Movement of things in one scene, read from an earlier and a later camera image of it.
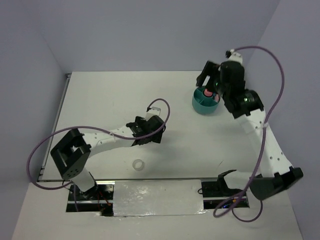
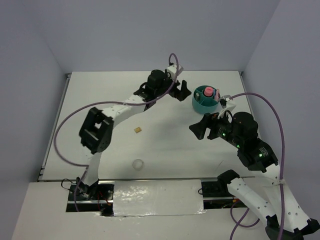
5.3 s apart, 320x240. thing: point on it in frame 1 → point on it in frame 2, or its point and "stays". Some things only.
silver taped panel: x=157 y=197 stays
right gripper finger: x=206 y=79 → x=199 y=129
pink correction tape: x=217 y=98 stays
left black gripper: x=156 y=139 → x=181 y=94
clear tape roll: x=138 y=164 stays
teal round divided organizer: x=203 y=104 stays
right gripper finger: x=211 y=72 → x=207 y=119
